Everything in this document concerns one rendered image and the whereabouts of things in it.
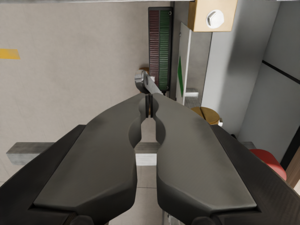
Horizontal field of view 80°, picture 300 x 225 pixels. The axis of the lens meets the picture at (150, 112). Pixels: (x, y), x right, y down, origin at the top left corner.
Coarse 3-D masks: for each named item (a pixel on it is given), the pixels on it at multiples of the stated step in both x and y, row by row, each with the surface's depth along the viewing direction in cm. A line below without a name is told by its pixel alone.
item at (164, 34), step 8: (160, 16) 34; (168, 16) 34; (160, 24) 34; (168, 24) 34; (160, 32) 35; (168, 32) 35; (160, 40) 36; (168, 40) 36; (160, 48) 37; (160, 56) 38; (160, 64) 38; (160, 72) 39; (160, 80) 40; (160, 88) 41
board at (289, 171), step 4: (296, 152) 28; (296, 156) 28; (292, 160) 29; (296, 160) 28; (292, 164) 29; (296, 164) 28; (288, 168) 30; (292, 168) 29; (296, 168) 28; (288, 172) 30; (292, 172) 29; (296, 172) 28; (288, 176) 30; (292, 176) 29; (296, 176) 28; (288, 180) 30; (292, 180) 29; (296, 180) 28; (292, 184) 29; (296, 184) 28; (296, 188) 29
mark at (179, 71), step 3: (180, 60) 35; (180, 63) 34; (180, 66) 34; (180, 69) 34; (180, 72) 34; (180, 75) 34; (180, 78) 34; (180, 81) 34; (180, 84) 34; (180, 87) 34
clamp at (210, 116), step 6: (192, 108) 29; (198, 108) 29; (204, 108) 29; (210, 108) 29; (198, 114) 28; (204, 114) 28; (210, 114) 28; (216, 114) 28; (210, 120) 27; (216, 120) 27
